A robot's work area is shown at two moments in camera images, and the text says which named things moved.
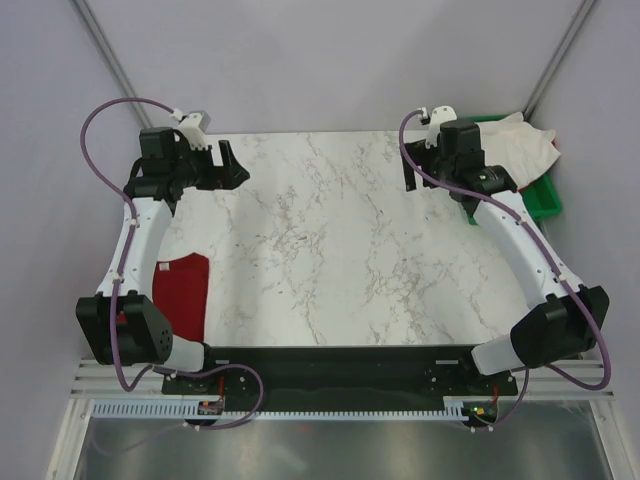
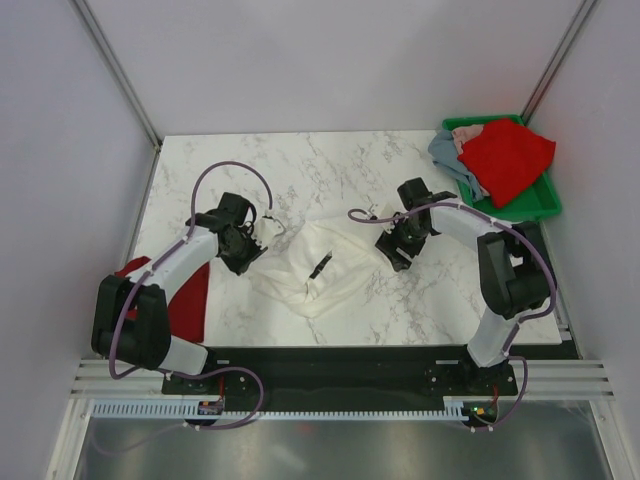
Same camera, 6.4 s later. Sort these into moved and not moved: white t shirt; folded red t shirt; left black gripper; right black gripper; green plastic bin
Moved: white t shirt; left black gripper; right black gripper
Not moved: green plastic bin; folded red t shirt
